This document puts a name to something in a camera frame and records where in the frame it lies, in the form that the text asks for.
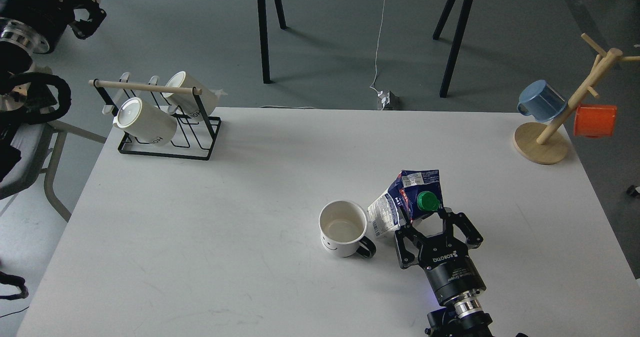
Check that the blue mug on tree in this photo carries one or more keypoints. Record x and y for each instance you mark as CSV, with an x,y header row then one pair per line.
x,y
541,101

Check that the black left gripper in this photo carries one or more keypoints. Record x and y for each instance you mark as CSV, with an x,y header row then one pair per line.
x,y
35,7

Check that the grey power plug box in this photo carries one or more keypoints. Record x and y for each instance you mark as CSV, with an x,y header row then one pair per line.
x,y
387,100

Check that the black wire mug rack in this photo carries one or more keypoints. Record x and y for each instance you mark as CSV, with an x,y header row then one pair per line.
x,y
192,140

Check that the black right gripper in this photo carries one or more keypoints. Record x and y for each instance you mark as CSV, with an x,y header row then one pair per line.
x,y
450,267

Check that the white mug on rack rear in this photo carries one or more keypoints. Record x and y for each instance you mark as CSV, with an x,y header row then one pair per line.
x,y
186,102

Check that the black table legs right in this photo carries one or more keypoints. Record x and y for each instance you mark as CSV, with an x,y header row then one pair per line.
x,y
460,29

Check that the blue white milk carton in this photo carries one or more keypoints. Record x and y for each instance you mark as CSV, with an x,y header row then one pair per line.
x,y
417,192

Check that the white mug on rack front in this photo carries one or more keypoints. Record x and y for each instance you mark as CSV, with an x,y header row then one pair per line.
x,y
145,122

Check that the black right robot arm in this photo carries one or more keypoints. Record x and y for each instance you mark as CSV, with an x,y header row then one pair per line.
x,y
465,317

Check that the white mug black handle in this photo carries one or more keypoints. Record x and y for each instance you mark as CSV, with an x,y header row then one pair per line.
x,y
343,225

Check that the orange mug on tree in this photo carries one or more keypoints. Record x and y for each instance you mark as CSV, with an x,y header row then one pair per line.
x,y
595,120

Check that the white mug on rack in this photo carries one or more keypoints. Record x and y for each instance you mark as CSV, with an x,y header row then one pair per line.
x,y
145,122
186,102

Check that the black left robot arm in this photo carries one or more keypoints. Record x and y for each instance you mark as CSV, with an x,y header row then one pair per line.
x,y
33,99

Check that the wooden mug tree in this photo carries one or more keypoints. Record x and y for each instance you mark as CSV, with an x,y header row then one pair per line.
x,y
541,142

